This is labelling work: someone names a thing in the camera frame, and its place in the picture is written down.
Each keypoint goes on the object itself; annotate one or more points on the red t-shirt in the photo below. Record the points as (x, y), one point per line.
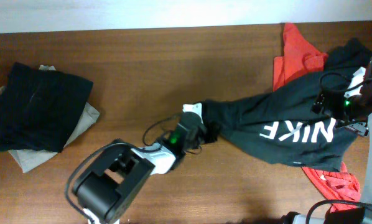
(300, 58)

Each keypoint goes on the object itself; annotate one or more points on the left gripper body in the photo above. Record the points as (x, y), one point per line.
(201, 129)

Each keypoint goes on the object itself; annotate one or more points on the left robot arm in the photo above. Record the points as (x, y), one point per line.
(105, 184)

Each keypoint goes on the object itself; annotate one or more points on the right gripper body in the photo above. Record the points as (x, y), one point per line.
(321, 101)

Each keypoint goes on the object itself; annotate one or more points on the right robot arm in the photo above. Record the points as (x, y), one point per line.
(363, 211)

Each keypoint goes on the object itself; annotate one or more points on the folded black garment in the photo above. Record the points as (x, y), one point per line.
(36, 105)

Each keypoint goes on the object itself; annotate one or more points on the dark green Nike t-shirt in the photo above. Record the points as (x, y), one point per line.
(280, 128)

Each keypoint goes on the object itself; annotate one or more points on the folded beige garment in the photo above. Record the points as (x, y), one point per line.
(33, 155)

